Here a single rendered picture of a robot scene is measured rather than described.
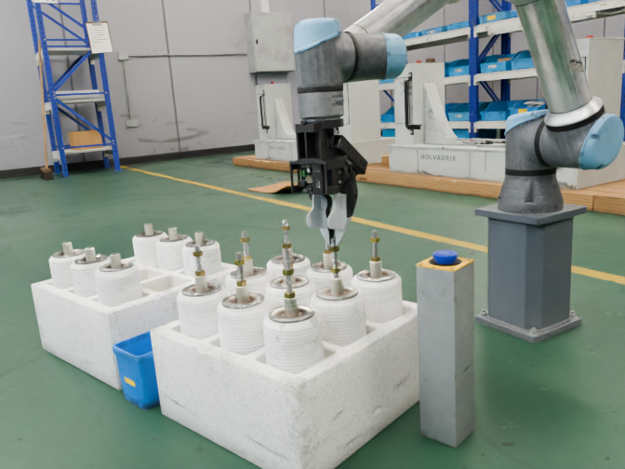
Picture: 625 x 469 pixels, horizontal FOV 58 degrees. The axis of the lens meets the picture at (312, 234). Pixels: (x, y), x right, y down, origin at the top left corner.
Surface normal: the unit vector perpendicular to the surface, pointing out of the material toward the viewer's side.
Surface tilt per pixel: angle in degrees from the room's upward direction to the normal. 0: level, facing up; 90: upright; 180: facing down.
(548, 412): 0
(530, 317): 90
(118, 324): 90
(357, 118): 90
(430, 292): 90
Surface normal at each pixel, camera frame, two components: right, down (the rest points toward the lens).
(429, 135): -0.84, 0.18
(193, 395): -0.66, 0.22
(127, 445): -0.07, -0.97
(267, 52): 0.53, 0.15
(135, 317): 0.75, 0.10
